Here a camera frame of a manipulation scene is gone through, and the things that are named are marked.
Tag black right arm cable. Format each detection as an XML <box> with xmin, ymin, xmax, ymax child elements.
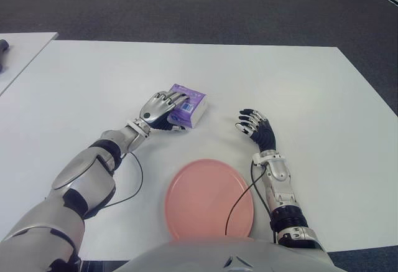
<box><xmin>223</xmin><ymin>164</ymin><xmax>277</xmax><ymax>245</ymax></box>

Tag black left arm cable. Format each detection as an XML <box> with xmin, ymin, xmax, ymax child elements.
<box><xmin>83</xmin><ymin>152</ymin><xmax>144</xmax><ymax>220</ymax></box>

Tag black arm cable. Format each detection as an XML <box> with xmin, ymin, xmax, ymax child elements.
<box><xmin>223</xmin><ymin>164</ymin><xmax>277</xmax><ymax>245</ymax></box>
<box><xmin>83</xmin><ymin>152</ymin><xmax>144</xmax><ymax>220</ymax></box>

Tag pink round plate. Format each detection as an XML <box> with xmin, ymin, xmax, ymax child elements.
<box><xmin>164</xmin><ymin>159</ymin><xmax>255</xmax><ymax>241</ymax></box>

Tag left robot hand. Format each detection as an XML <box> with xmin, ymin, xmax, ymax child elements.
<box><xmin>139</xmin><ymin>90</ymin><xmax>190</xmax><ymax>133</ymax></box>

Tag black handheld tool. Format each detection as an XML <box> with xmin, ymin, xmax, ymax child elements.
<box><xmin>0</xmin><ymin>39</ymin><xmax>10</xmax><ymax>74</ymax></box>

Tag purple tissue paper pack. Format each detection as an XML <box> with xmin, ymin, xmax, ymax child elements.
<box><xmin>166</xmin><ymin>82</ymin><xmax>209</xmax><ymax>129</ymax></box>

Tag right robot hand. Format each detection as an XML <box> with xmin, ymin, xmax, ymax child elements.
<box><xmin>234</xmin><ymin>108</ymin><xmax>277</xmax><ymax>154</ymax></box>

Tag grey robot torso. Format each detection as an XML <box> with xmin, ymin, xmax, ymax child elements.
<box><xmin>113</xmin><ymin>237</ymin><xmax>340</xmax><ymax>272</ymax></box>

